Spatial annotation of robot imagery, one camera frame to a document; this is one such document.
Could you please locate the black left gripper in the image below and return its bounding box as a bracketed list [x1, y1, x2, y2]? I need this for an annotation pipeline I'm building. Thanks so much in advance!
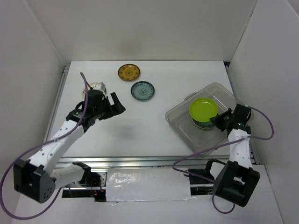
[94, 92, 126, 121]

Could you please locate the lime green plate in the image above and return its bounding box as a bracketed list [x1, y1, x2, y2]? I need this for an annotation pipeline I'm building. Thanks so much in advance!
[189, 98, 219, 123]

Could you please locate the large blue patterned plate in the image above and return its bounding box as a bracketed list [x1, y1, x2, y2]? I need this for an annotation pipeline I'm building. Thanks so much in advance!
[130, 81, 155, 101]

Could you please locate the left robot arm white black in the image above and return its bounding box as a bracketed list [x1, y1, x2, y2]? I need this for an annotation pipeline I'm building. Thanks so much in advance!
[13, 89, 126, 203]

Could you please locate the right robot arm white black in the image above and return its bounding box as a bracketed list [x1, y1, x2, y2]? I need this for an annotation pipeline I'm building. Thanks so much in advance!
[203, 104, 260, 207]

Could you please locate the clear plastic bin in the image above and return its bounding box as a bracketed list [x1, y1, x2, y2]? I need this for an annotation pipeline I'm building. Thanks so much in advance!
[165, 83, 243, 153]

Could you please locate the cream plate with dark patch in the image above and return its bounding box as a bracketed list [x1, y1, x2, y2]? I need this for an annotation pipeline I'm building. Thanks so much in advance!
[82, 85, 107, 97]

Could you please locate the yellow patterned plate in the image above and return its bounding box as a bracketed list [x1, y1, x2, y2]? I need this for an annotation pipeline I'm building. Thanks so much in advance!
[117, 64, 141, 82]

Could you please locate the white front cover panel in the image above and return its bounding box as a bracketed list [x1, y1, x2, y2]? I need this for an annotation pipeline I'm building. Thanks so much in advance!
[106, 168, 191, 202]

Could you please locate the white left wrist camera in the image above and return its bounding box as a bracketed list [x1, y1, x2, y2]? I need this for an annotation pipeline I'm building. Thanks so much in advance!
[90, 82, 107, 93]

